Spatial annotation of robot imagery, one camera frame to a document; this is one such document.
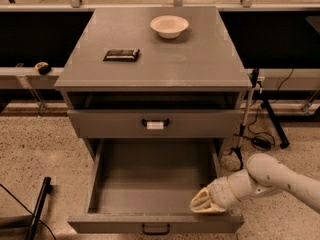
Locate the reacher grabber tool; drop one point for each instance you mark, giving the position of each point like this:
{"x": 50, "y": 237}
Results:
{"x": 253, "y": 77}

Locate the black tripod leg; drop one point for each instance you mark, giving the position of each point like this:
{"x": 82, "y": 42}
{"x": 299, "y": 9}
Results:
{"x": 284, "y": 142}

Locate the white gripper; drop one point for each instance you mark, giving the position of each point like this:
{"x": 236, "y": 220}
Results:
{"x": 219, "y": 192}

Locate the black stand bar left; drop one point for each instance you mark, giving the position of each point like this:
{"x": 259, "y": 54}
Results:
{"x": 46, "y": 189}

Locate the grey top drawer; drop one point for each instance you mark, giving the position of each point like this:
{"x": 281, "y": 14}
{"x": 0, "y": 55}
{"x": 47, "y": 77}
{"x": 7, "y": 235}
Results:
{"x": 154, "y": 123}

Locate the grey drawer cabinet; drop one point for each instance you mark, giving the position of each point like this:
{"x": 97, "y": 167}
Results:
{"x": 198, "y": 70}

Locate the grey drawer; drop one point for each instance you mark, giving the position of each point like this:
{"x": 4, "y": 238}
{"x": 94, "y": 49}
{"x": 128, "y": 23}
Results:
{"x": 154, "y": 123}
{"x": 146, "y": 185}

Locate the black power adapter with cable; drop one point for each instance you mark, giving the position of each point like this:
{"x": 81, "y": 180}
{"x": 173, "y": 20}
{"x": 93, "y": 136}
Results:
{"x": 258, "y": 140}

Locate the dark snack bar packet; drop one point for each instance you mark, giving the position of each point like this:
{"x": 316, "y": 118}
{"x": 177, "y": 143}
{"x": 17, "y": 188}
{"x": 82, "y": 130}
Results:
{"x": 122, "y": 55}

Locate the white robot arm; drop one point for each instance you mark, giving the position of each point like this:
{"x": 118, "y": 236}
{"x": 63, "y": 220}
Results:
{"x": 263, "y": 176}

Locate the white bowl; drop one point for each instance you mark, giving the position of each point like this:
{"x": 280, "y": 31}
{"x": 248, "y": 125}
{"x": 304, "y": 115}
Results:
{"x": 169, "y": 26}

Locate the yellow black tape measure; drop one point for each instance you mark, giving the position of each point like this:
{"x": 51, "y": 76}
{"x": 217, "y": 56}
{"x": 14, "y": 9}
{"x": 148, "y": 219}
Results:
{"x": 43, "y": 68}

